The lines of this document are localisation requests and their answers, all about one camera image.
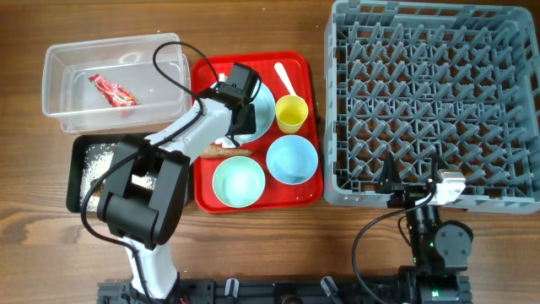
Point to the clear plastic waste bin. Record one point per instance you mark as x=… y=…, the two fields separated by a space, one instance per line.
x=151 y=67

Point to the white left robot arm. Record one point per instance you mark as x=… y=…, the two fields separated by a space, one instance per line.
x=144 y=228

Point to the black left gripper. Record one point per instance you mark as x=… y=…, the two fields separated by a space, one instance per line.
x=250 y=125

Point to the grey plastic dishwasher rack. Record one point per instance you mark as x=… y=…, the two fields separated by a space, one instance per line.
x=413 y=80

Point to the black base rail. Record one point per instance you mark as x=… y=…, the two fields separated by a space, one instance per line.
x=326 y=290

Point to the pile of white rice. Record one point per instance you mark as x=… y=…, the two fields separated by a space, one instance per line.
x=97 y=160

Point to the mint green bowl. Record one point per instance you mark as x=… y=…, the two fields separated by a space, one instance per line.
x=238 y=182

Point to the brown bread stick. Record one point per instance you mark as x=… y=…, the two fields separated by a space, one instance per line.
x=216 y=152

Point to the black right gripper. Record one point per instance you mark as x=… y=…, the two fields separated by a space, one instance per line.
x=407 y=194

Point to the red plastic tray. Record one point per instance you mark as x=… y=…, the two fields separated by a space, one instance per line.
x=276 y=194

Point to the light blue bowl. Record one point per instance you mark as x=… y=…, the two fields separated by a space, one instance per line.
x=292 y=159

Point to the red snack wrapper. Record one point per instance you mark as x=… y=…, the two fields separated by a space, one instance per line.
x=116 y=96

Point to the light blue plate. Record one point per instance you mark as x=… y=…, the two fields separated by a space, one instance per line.
x=264 y=104

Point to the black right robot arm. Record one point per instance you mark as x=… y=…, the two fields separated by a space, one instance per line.
x=440 y=248

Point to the black waste tray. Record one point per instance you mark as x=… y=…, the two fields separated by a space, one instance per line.
x=80 y=169

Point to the yellow plastic cup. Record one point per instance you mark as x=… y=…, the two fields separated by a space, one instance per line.
x=291 y=111

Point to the white plastic spoon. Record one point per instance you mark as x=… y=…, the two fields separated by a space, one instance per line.
x=280 y=70

